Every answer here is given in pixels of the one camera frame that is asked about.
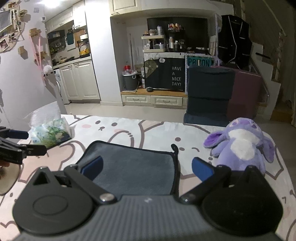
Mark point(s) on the floral tissue pack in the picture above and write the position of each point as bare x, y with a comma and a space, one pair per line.
48, 127

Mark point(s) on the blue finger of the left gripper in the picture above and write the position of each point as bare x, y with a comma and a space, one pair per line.
33, 150
17, 134

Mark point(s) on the bunny pattern tablecloth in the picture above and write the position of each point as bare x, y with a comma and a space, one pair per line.
132, 143

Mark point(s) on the dark grey trash bin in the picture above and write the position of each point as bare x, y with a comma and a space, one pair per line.
131, 80

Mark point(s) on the white drawer cabinet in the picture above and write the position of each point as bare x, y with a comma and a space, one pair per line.
157, 101

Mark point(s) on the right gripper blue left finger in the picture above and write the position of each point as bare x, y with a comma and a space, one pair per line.
82, 177

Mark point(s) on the maroon cushioned panel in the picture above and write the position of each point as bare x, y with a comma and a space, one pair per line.
245, 95

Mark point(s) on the purple and grey towel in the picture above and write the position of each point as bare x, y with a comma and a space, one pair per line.
134, 171

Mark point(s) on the black have a nice day cloth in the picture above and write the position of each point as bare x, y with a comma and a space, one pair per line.
165, 74

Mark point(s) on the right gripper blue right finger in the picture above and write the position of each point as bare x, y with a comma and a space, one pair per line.
211, 178

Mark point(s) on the teal poster sign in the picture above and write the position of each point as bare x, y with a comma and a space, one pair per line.
199, 61

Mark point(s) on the black hanging garment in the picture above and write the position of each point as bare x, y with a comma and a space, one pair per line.
234, 44

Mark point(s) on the dark chair back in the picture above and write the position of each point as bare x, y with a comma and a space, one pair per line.
209, 92

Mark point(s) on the purple plush toy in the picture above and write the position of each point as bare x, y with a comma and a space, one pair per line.
241, 144

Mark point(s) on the white countertop shelf rack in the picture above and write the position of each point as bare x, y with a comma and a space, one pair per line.
153, 43

